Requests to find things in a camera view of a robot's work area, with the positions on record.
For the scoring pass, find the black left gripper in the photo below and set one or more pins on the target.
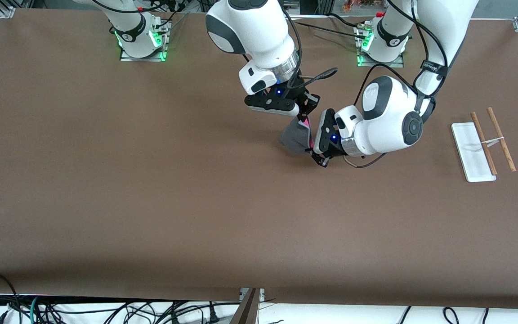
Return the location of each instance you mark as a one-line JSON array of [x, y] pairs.
[[334, 150]]

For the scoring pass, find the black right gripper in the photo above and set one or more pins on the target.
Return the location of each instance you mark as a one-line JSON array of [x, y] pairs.
[[298, 91]]

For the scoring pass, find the grey and pink towel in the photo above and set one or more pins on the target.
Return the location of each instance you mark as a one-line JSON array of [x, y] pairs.
[[292, 137]]

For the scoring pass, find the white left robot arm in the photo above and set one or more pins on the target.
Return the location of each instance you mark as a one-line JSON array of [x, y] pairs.
[[385, 121]]

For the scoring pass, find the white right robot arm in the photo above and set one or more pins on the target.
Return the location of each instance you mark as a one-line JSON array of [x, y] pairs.
[[259, 31]]

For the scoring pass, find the white rack with wooden bars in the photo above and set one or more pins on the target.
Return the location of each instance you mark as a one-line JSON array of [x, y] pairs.
[[475, 157]]

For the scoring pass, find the dark support beam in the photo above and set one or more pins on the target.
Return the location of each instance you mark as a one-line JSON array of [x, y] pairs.
[[247, 310]]

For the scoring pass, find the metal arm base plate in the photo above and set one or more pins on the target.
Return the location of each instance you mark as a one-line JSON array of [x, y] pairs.
[[151, 58], [389, 65]]

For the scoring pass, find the silver metal bracket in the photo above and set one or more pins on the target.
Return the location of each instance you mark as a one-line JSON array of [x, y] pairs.
[[262, 294]]

